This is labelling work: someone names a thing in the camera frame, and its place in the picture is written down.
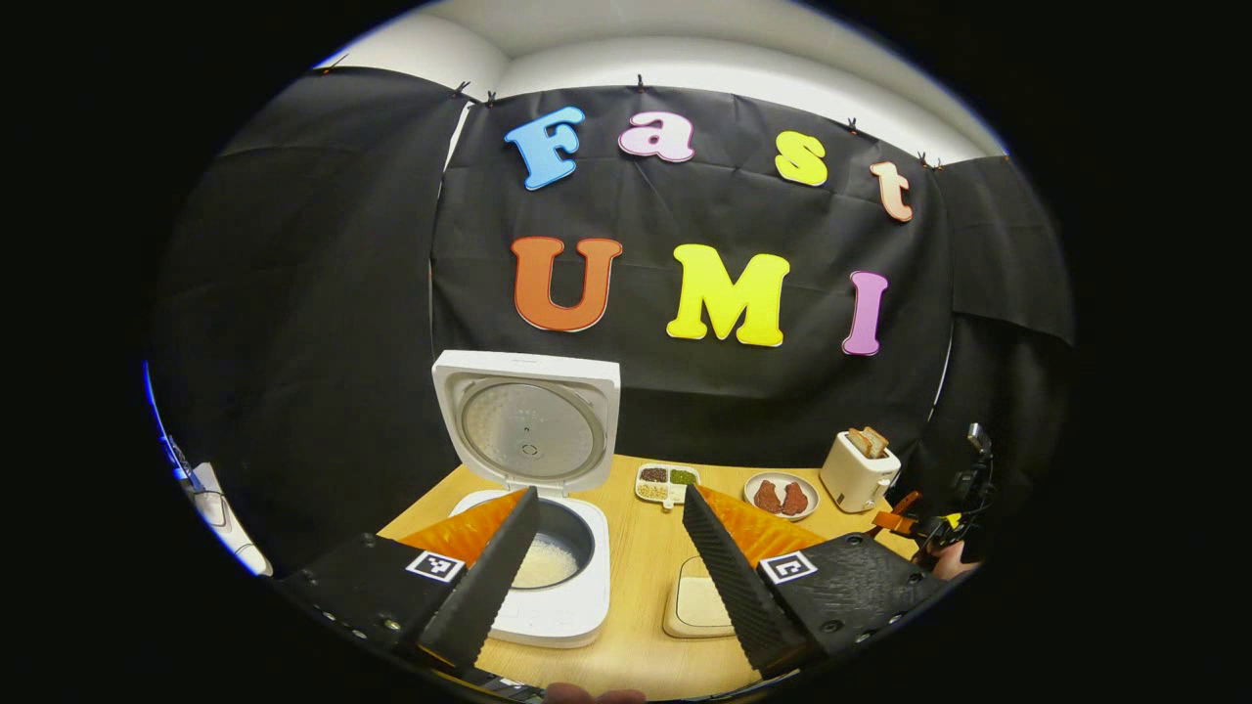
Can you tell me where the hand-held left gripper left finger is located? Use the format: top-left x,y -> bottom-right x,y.
274,486 -> 542,679

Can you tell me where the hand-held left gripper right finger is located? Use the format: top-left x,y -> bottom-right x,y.
683,483 -> 950,681

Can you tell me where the clear container of rice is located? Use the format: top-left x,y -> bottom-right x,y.
662,555 -> 744,639

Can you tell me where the white rice cooker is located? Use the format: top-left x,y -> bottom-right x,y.
431,350 -> 622,648

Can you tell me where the white toaster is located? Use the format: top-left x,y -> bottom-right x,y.
820,426 -> 902,514

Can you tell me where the round white plate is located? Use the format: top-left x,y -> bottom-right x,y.
743,471 -> 820,521

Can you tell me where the white divided bean dish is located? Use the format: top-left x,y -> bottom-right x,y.
634,462 -> 701,509

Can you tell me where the white side desk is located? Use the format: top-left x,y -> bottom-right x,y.
186,460 -> 273,578

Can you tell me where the black backdrop cloth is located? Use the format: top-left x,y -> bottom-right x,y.
147,66 -> 1077,578

